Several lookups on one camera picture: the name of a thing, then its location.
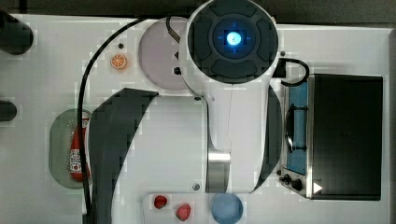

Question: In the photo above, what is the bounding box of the red felt ketchup bottle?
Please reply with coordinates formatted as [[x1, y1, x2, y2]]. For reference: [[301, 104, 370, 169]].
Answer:
[[68, 129, 83, 182]]

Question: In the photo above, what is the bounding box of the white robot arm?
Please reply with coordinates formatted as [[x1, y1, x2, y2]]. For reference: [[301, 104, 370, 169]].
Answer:
[[88, 0, 279, 224]]

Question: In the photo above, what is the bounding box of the green oval strainer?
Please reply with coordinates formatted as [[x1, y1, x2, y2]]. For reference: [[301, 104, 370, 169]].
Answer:
[[49, 109, 83, 189]]

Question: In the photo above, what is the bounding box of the lilac round plate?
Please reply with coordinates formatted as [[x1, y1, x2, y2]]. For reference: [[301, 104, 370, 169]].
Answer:
[[138, 18, 186, 91]]

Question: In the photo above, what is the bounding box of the orange slice toy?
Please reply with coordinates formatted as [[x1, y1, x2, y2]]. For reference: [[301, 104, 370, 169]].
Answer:
[[110, 53, 128, 70]]

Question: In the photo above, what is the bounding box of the white tray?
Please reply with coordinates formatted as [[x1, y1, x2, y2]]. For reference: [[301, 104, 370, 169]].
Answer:
[[143, 193, 216, 224]]

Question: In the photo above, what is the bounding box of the blue round bowl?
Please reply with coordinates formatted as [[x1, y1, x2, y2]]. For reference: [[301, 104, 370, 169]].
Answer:
[[211, 193, 244, 224]]

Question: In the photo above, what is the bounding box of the red strawberry toy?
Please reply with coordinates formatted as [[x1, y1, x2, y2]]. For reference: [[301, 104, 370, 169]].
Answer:
[[176, 203, 191, 221]]

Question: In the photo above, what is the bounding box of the black toaster oven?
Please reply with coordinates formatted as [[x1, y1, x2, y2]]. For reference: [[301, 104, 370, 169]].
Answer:
[[278, 74, 383, 201]]

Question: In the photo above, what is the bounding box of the black oven power cable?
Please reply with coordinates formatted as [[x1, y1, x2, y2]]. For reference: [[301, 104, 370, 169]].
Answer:
[[274, 57, 311, 88]]

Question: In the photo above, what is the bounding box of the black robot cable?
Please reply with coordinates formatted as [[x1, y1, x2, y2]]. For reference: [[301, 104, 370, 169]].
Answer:
[[77, 17, 150, 224]]

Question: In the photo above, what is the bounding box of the black cylinder post lower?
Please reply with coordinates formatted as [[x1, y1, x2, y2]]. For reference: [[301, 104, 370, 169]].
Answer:
[[0, 100, 17, 121]]

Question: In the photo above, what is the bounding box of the black cylinder post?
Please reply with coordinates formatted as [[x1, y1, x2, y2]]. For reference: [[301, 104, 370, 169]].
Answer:
[[0, 100, 17, 121], [0, 10, 34, 55]]

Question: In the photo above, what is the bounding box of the black cylinder post upper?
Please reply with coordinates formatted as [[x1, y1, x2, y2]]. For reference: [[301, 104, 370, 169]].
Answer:
[[0, 10, 34, 55]]

